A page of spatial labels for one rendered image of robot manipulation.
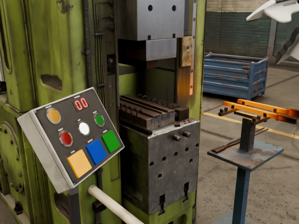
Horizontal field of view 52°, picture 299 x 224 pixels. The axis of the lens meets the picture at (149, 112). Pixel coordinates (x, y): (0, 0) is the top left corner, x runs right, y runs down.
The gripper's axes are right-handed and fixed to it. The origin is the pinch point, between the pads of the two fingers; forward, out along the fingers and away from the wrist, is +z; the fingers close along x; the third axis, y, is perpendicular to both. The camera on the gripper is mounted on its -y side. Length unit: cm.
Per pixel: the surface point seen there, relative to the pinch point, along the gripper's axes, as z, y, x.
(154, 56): 40, -68, 38
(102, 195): 96, -26, 53
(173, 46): 32, -75, 46
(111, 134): 63, -29, 26
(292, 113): 6, -52, 120
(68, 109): 63, -31, 5
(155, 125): 62, -50, 60
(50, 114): 63, -25, -2
